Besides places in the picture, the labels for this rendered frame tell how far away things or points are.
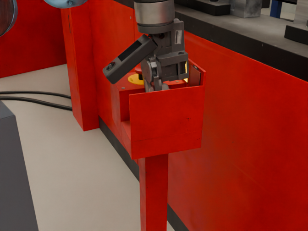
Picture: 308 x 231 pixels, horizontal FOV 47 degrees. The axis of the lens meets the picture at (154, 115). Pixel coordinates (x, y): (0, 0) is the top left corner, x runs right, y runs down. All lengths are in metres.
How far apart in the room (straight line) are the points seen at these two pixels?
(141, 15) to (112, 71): 0.12
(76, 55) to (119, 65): 1.35
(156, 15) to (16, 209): 0.50
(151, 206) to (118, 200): 0.73
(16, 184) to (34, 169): 1.15
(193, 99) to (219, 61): 0.25
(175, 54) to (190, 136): 0.18
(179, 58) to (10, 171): 0.41
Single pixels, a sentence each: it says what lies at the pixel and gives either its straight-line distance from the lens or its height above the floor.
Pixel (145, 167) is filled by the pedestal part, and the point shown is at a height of 0.58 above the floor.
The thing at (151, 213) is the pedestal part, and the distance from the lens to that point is 0.96.
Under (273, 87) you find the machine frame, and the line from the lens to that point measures 0.81.
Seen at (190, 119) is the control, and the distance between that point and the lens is 0.74.
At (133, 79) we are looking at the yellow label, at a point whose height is 0.78.
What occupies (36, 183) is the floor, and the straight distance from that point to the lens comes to 1.84.
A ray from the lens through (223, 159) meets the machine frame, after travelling 1.03.
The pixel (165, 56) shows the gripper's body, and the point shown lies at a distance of 0.69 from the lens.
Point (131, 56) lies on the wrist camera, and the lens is 0.68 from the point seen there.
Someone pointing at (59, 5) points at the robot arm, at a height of 0.99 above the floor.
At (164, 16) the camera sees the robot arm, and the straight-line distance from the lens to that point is 0.66.
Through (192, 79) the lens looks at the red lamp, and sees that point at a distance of 0.76.
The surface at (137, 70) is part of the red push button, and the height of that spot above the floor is 0.81.
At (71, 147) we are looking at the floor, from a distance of 2.07.
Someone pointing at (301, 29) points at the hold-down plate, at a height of 0.90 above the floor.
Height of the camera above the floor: 1.08
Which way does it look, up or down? 27 degrees down
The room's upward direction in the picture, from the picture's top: straight up
